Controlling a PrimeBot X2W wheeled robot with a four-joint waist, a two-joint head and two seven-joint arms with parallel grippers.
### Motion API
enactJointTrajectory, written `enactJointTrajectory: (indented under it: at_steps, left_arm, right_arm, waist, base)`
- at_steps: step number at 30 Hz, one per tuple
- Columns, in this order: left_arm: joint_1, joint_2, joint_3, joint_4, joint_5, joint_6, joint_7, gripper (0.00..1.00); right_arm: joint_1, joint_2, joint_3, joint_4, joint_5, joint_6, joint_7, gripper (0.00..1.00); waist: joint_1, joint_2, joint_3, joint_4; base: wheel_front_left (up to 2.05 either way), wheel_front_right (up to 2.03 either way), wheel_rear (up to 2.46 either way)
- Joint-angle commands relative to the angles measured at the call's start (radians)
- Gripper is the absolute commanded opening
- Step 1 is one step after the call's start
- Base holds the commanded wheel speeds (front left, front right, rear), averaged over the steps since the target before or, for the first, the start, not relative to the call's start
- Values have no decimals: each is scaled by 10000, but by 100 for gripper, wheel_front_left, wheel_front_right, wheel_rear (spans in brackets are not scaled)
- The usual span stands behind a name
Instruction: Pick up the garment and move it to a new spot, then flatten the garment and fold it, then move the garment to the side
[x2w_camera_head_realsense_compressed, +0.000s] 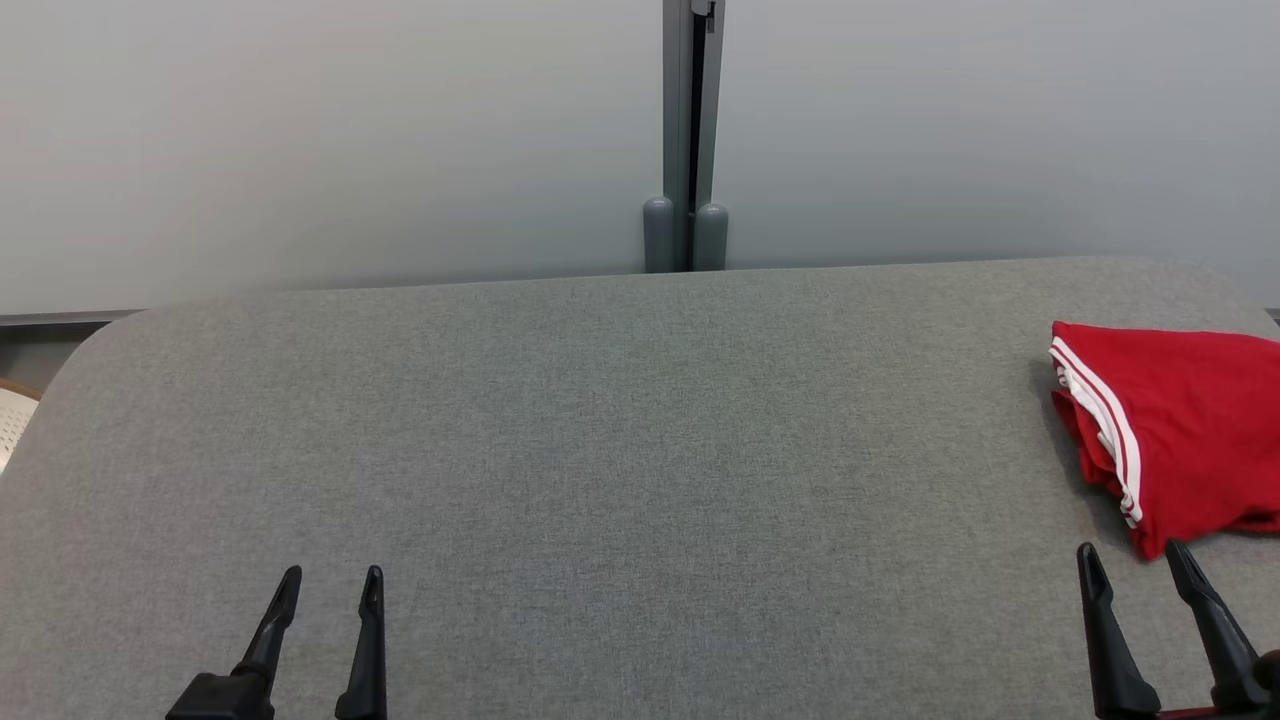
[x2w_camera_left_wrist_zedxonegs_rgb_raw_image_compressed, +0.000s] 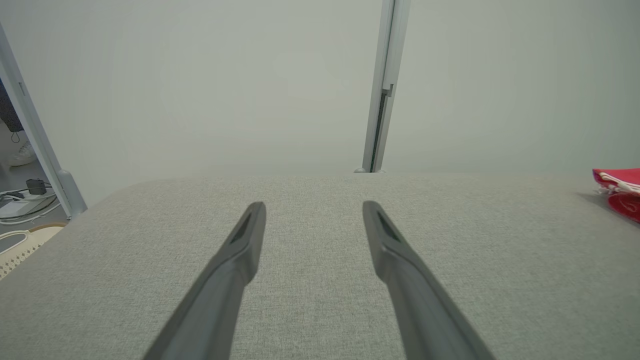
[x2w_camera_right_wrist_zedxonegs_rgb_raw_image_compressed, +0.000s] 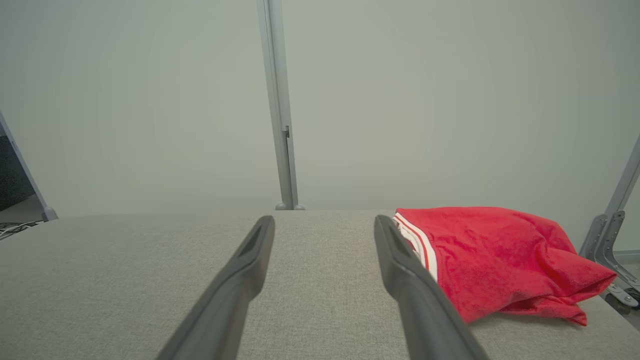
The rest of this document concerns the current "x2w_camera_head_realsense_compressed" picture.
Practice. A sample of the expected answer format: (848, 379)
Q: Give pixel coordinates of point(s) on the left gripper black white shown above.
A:
(220, 698)

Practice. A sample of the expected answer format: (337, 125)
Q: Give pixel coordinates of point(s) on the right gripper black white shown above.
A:
(1268, 690)

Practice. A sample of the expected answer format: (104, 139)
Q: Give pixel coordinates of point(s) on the red Bulls jersey white sleeves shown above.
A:
(1200, 430)

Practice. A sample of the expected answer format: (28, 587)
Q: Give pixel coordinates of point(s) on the white perforated chair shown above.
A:
(14, 420)

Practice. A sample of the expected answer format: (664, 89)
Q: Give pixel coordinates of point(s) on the grey cylindrical post cap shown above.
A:
(658, 238)
(710, 240)

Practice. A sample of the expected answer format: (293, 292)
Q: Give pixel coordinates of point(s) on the grey partition post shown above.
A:
(690, 100)

